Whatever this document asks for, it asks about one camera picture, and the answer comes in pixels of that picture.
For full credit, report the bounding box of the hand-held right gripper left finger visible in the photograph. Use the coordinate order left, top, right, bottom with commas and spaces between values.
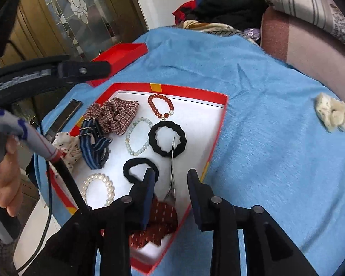
26, 167, 156, 276

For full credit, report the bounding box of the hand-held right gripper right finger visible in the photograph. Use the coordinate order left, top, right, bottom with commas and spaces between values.
187, 168, 318, 276

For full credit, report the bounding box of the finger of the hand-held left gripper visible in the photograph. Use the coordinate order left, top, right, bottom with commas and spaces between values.
58, 60, 112, 81

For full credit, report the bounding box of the red polka dot scrunchie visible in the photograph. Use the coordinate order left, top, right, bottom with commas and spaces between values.
129, 197, 179, 249

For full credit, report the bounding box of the white pearl bracelet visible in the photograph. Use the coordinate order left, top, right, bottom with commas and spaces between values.
80, 173, 115, 207

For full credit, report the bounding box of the black hair tie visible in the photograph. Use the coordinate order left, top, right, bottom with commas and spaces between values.
148, 121, 188, 158
123, 158, 160, 186

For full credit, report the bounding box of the silver hair clip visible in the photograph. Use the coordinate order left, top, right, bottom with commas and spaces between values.
164, 136, 177, 204

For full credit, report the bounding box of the plaid scrunchie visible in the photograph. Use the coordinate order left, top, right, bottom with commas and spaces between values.
85, 97, 140, 136

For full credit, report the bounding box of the pale green bead bracelet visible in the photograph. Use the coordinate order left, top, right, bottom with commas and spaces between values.
125, 117, 153, 157

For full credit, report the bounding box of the red bead bracelet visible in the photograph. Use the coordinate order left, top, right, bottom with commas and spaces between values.
147, 93, 176, 120

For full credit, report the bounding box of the blue striped strap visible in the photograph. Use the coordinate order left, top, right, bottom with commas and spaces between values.
79, 118, 113, 170

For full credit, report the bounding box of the red box with white inside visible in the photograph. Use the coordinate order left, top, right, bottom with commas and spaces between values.
46, 83, 229, 274

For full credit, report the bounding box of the white black-dotted scrunchie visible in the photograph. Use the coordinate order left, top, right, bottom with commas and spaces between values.
51, 132, 84, 176

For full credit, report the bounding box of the person's left hand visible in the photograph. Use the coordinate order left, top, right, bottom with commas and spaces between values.
0, 136, 23, 217

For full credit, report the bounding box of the red box lid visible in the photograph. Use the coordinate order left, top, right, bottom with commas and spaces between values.
86, 43, 148, 88

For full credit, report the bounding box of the black phone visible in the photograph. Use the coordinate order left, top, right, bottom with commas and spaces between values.
43, 99, 83, 139

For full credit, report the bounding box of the wooden door with patterned glass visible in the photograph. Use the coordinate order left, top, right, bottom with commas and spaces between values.
0, 0, 149, 118

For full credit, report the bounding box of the blue fleece blanket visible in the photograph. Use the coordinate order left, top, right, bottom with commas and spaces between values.
36, 26, 345, 276

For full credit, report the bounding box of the red garment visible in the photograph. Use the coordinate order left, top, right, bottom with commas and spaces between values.
172, 0, 203, 23

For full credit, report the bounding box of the patterned beige scarf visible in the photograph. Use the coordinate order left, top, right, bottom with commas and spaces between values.
180, 20, 248, 37

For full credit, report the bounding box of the black garment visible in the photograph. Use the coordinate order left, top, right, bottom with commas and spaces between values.
187, 0, 269, 31

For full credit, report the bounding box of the cream dotted scrunchie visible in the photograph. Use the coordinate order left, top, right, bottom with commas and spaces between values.
314, 93, 345, 133

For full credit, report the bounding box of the purple shiny item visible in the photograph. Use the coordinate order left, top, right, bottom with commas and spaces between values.
243, 27, 261, 45

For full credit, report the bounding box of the pink sofa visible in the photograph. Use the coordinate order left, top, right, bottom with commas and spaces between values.
260, 6, 345, 74

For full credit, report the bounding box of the floral striped flat cushion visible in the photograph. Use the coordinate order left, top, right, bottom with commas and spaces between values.
260, 0, 345, 54

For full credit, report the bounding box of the black cable with grey sleeve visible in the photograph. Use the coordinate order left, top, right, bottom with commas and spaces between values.
0, 103, 92, 213

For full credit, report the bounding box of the thin black cable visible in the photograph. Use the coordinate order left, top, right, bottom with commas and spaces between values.
16, 155, 52, 275

